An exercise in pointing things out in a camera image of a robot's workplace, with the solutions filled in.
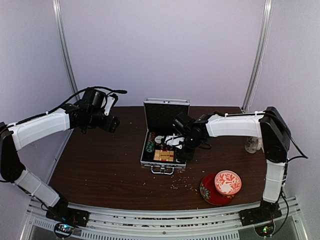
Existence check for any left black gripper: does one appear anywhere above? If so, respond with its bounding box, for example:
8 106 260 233
87 108 120 133

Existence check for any yellow big blind button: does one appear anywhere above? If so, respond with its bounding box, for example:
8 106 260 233
159 152 170 159

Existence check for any red playing card box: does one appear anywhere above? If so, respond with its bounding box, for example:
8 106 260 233
153 150 175 162

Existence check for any aluminium poker case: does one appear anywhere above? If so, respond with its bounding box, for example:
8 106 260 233
140 97 190 176

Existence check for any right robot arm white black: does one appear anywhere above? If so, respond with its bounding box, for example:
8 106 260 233
172 106 295 221

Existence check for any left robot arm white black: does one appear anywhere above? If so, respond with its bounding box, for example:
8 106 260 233
0 86 127 222

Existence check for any white dealer button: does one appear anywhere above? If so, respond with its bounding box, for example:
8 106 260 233
154 135 164 146

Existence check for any green chip stack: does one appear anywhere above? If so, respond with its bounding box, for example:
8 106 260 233
145 141 155 153

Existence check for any black orange chip row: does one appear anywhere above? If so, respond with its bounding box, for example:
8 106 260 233
147 132 156 143

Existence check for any red floral plate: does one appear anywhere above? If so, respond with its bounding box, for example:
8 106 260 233
199 173 235 206

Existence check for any orange white patterned bowl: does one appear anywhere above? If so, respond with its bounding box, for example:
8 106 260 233
214 170 242 196

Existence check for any white patterned mug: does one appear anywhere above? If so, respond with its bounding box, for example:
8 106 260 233
244 136 263 154

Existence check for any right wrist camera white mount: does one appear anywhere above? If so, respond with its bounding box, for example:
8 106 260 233
163 135 185 149

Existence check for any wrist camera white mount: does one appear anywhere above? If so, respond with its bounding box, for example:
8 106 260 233
103 93 119 116
163 135 185 149

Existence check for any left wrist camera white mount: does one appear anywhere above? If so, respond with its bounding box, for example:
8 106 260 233
103 93 119 116

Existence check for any front aluminium rail base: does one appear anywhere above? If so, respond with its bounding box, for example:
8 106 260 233
18 197 310 240

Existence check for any left aluminium frame post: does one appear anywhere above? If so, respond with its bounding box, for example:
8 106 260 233
52 0 78 93

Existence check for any aluminium frame post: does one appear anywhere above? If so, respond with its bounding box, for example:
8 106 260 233
241 0 274 113
52 0 78 93

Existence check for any right aluminium frame post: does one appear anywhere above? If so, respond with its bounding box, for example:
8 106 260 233
241 0 274 113

